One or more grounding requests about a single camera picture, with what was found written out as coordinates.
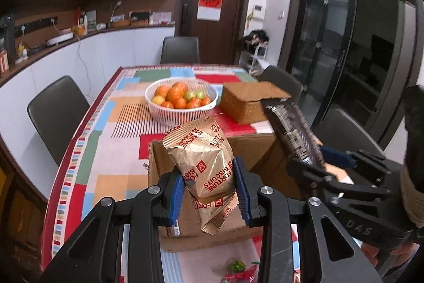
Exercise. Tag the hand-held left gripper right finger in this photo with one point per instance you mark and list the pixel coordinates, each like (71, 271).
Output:
(240, 190)

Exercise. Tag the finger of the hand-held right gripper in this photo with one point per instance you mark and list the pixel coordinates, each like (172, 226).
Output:
(308, 170)
(338, 157)

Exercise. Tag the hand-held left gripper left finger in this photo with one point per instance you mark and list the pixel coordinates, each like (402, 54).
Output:
(177, 200)

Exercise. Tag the gold biscuit packet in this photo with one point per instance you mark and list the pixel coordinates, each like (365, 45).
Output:
(198, 157)
(215, 213)

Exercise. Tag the dark snack packet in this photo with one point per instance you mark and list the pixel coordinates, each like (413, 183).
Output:
(294, 130)

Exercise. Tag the cardboard box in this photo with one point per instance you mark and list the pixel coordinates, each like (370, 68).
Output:
(255, 147)

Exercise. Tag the person's right hand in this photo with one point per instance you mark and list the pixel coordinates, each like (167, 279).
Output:
(397, 256)

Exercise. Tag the dark grey dining chair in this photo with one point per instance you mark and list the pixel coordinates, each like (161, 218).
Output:
(180, 49)
(344, 130)
(56, 117)
(281, 77)

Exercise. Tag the brown wicker box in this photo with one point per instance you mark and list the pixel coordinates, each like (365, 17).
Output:
(241, 110)

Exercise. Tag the white plastic fruit basket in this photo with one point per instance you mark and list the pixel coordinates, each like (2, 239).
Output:
(172, 115)

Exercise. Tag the red snack wrapper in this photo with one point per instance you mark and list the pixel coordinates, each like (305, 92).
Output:
(241, 277)

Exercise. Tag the pile of orange green fruits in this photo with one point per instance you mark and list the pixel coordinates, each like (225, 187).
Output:
(179, 100)

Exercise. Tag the black framed glass sliding door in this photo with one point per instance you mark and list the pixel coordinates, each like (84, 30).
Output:
(331, 38)

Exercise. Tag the white shoe rack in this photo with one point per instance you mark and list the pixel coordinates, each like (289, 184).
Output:
(253, 61)

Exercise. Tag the pile of dark shoes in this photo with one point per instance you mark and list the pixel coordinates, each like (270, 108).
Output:
(256, 37)

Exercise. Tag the dark brown door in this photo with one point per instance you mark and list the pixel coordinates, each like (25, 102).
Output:
(228, 38)

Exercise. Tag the curved white counter cabinet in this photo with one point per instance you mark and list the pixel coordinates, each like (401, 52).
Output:
(109, 51)

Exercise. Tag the wicker basket with dark lining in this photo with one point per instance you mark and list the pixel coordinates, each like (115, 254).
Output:
(140, 18)

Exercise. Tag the small wicker basket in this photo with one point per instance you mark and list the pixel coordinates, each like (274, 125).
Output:
(119, 23)

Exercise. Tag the yellow packet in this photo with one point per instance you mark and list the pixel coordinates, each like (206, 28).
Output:
(79, 30)

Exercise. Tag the white tray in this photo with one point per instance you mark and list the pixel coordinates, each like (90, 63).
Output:
(59, 38)

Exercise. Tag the white gooseneck lamp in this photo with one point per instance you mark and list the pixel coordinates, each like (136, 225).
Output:
(114, 9)

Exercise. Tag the small yellow bottle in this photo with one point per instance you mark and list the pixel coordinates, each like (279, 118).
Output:
(21, 53)

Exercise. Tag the red carton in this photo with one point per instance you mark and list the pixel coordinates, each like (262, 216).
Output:
(3, 61)

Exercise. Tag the black countertop appliance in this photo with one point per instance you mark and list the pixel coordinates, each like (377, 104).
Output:
(8, 38)

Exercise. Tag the white wall switch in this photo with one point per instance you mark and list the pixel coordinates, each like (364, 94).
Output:
(281, 14)

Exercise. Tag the white wall intercom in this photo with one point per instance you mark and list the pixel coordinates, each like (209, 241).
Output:
(258, 12)

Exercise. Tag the standing picture frame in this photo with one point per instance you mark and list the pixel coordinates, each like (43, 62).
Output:
(91, 19)

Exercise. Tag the black wall power strip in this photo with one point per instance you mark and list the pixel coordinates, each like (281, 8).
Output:
(36, 24)

